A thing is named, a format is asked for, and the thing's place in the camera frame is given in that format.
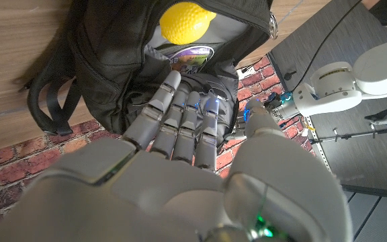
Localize white table leg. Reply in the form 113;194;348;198
301;116;333;173

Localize red brick printed backdrop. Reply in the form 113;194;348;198
0;55;315;236

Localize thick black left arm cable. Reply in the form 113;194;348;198
292;0;363;91

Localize white power strip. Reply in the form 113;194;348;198
240;66;257;80

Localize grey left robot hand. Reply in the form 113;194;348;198
225;116;249;142

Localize grey black sneaker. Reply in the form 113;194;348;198
364;107;387;130

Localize yellow dimpled ball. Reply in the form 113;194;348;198
159;1;217;46

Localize person bare leg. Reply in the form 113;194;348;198
361;0;382;10

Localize black fabric backpack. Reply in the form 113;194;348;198
25;0;280;145

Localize black metal rod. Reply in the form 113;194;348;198
309;128;387;145

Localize purple printed disc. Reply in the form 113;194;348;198
166;45;215;75

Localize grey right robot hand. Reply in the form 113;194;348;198
0;69;354;242

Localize black door knob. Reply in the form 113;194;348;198
282;69;298;81

